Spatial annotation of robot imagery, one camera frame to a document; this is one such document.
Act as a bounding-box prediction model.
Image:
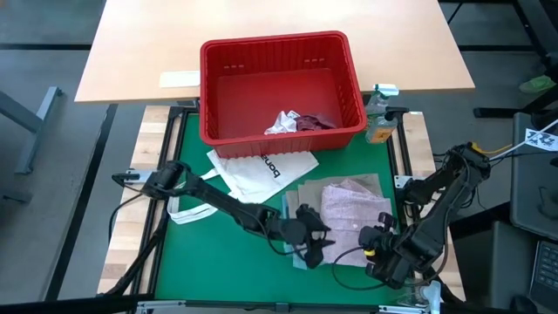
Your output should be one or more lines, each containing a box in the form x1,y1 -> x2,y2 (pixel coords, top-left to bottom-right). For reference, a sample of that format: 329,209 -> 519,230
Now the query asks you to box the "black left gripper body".
278,217 -> 326,270

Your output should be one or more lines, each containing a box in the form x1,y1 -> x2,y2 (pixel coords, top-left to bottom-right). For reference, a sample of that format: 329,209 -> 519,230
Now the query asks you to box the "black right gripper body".
364,212 -> 420,290

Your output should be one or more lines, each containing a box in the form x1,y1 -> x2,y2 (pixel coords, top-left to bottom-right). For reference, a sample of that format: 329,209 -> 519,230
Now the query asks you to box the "grey beige garment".
285,173 -> 384,219

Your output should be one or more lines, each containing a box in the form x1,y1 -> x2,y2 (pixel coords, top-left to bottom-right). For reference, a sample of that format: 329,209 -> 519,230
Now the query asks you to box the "light blue towel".
281,194 -> 316,270

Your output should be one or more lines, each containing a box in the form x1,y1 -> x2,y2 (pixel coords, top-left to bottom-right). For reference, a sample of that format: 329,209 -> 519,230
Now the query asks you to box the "pale pink garment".
321,178 -> 393,268

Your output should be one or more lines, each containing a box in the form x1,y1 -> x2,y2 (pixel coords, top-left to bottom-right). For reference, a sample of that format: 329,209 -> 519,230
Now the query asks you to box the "white printed tote bag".
167,149 -> 320,226

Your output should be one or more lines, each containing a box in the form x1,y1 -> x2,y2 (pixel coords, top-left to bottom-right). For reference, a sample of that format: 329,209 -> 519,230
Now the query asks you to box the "small white cloth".
263,110 -> 302,135

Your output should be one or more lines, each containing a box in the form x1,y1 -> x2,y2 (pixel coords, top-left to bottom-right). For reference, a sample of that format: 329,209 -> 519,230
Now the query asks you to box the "red plastic laundry basket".
199,30 -> 368,159

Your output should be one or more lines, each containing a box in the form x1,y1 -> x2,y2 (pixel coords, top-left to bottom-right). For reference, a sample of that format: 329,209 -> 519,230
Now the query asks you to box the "clear plastic spray bottle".
396,281 -> 444,311

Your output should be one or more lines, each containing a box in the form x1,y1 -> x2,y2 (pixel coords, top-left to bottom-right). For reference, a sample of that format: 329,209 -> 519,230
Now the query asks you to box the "green table mat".
154,113 -> 409,306

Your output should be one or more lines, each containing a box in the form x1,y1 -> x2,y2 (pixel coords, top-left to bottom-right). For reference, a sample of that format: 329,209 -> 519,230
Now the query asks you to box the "maroon garment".
296,113 -> 337,132

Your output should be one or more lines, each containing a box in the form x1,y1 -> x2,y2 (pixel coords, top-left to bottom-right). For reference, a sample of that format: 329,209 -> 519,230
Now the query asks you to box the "pump bottle with orange liquid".
364,107 -> 410,146

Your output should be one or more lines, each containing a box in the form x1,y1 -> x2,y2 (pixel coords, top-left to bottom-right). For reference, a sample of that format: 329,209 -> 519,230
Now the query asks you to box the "spray bottle with white trigger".
364,83 -> 400,117

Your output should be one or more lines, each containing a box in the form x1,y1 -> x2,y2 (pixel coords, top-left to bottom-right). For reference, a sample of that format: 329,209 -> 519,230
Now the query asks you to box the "silver aluminium bar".
134,299 -> 431,314

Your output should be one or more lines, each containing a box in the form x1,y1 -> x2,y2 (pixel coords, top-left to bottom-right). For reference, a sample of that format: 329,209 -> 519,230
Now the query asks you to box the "grey plastic cabinet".
509,112 -> 558,242

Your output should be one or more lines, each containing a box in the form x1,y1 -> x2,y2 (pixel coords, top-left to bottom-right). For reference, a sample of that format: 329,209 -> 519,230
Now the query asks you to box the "black keyboard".
528,240 -> 558,306

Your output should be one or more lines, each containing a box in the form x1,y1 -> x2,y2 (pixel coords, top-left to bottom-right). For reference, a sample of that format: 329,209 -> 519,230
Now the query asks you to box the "white printed tag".
524,127 -> 558,153

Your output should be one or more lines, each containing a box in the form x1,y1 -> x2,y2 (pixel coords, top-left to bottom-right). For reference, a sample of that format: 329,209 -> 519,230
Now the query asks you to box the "white paper label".
159,70 -> 203,88

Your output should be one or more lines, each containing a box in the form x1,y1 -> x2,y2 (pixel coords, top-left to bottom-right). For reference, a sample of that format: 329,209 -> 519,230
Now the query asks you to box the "green shoe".
518,74 -> 557,94

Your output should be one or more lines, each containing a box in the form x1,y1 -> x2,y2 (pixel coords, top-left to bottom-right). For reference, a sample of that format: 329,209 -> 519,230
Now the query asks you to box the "person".
542,50 -> 558,83

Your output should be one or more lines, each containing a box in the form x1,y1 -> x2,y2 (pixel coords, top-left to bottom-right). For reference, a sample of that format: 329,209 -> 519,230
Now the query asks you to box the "light wooden desk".
74,0 -> 476,105

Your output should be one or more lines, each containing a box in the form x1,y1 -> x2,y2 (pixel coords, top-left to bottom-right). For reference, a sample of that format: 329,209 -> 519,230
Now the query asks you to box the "grey metal desk leg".
0,85 -> 63,176

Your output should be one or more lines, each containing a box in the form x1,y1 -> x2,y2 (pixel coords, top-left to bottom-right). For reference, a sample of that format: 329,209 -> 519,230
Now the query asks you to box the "black metal table frame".
98,104 -> 466,306

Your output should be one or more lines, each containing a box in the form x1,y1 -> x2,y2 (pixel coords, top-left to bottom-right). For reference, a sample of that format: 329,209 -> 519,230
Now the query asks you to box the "black metal desk frame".
438,0 -> 558,119

